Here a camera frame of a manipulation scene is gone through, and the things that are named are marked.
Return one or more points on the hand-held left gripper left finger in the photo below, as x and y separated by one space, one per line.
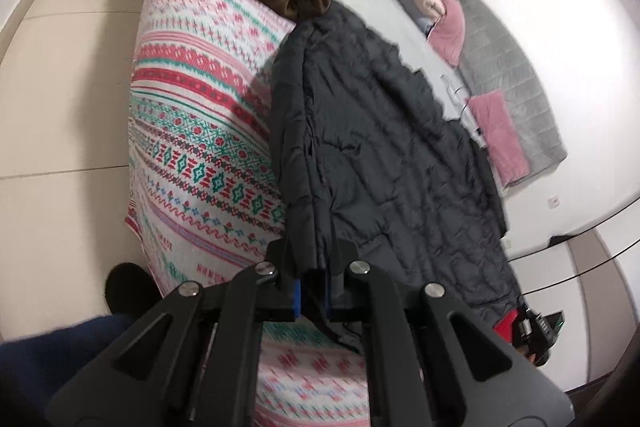
298 297

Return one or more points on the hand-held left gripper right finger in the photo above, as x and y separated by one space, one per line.
327 302

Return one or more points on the black quilted jacket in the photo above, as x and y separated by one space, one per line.
375 147

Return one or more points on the red plastic chair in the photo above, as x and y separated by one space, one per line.
507 327

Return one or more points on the black shoe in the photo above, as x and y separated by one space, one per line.
127 289

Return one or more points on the pink pillow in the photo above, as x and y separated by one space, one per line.
497 132
447 32

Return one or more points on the patterned knit blanket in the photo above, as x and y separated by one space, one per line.
200 107

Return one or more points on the grey padded headboard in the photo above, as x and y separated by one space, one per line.
515 72

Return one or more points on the bed with grey sheet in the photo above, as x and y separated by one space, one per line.
390 22

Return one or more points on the round wall socket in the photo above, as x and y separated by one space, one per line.
553 201

